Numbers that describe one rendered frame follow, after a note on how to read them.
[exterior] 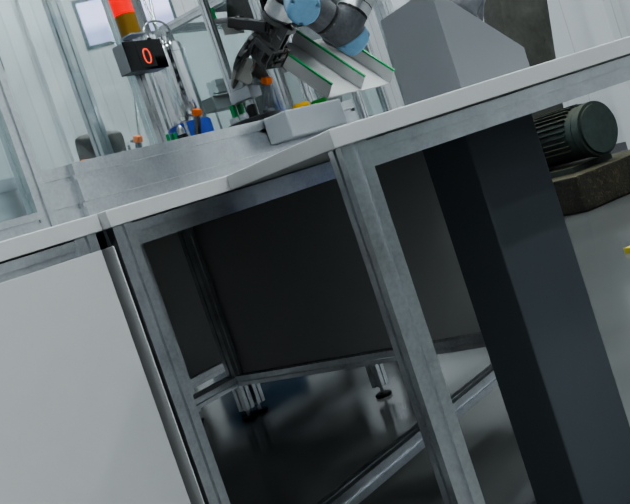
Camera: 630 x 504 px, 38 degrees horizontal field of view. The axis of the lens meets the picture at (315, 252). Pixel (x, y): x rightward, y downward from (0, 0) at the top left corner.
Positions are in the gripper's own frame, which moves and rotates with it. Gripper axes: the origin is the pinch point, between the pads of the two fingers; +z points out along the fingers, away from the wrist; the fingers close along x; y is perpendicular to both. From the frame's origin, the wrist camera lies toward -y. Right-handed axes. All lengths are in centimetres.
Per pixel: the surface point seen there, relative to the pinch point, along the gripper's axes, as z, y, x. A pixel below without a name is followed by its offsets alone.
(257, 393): 147, 20, 78
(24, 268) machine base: -2, 35, -91
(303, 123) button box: -11.1, 28.3, -14.4
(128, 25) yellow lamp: -3.3, -21.1, -20.5
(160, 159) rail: -6, 24, -52
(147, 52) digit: 0.1, -14.8, -18.3
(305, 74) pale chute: -2.2, 4.3, 21.1
